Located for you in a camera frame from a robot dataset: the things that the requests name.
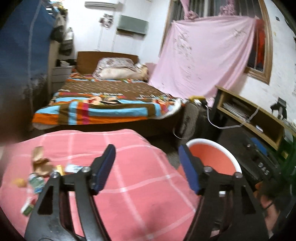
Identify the brown paper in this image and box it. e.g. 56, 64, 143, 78
31, 146, 54, 177

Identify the floral pillow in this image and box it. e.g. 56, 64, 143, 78
92, 57, 149, 81

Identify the yellow candy wrapper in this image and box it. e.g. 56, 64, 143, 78
55, 165, 65, 176

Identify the green covered wall unit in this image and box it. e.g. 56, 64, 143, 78
117, 15, 149, 35

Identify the blue fabric wardrobe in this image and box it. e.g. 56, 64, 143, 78
1, 1, 56, 142

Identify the pink tied curtain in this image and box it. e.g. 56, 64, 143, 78
180, 0, 237, 20

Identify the red hanging cloth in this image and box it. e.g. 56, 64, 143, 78
255, 19, 265, 70

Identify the pink hanging sheet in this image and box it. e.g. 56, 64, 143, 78
149, 16, 256, 99

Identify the wooden bed headboard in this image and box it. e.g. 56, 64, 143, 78
75, 51, 139, 74

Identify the black tripod clamp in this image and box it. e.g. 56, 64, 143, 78
270, 97, 287, 120

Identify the grey hanging tote bag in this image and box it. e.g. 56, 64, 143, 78
59, 28, 74, 56

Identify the stack of papers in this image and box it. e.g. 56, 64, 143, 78
222, 102, 250, 121

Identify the white charging cable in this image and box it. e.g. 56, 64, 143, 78
204, 105, 261, 130

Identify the black hanging handbag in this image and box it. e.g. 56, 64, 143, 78
50, 15, 66, 43

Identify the pink checked bed sheet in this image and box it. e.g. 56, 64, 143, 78
1, 130, 199, 240

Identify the colourful striped bed blanket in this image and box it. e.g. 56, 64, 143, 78
32, 72, 183, 130

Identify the orange trash bin white rim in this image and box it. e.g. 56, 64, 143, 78
176, 138, 242, 200

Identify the white blue snack wrapper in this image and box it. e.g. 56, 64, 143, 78
64, 164, 83, 173

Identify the white wall air conditioner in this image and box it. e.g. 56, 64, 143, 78
84, 0, 119, 9

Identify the yellow power strip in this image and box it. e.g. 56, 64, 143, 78
188, 95, 207, 105

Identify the white bedside drawer cabinet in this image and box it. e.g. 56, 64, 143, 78
50, 66, 73, 94

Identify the wooden desk shelf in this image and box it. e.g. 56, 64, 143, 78
212, 86, 295, 150

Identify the person's right hand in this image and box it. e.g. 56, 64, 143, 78
254, 181, 280, 235

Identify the wooden window frame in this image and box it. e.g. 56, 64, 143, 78
162, 0, 273, 84

